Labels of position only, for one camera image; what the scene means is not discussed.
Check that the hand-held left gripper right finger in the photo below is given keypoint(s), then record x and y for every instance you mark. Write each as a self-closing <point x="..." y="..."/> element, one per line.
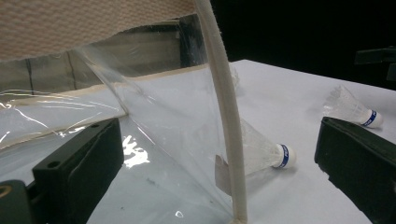
<point x="361" y="161"/>

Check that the clear bag with beige trim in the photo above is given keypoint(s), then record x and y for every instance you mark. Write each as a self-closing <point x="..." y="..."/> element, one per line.
<point x="229" y="118"/>

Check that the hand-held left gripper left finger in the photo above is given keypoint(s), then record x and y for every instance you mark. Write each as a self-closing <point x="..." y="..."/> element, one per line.
<point x="77" y="174"/>

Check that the black metal stand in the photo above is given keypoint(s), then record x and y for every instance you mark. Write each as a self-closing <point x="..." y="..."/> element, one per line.
<point x="373" y="56"/>

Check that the white plastic shuttlecock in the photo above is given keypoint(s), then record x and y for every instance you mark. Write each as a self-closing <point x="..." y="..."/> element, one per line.
<point x="370" y="118"/>
<point x="285" y="155"/>
<point x="235" y="77"/>

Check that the white table sheet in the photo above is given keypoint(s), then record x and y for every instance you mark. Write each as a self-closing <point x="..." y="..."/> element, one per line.
<point x="280" y="102"/>

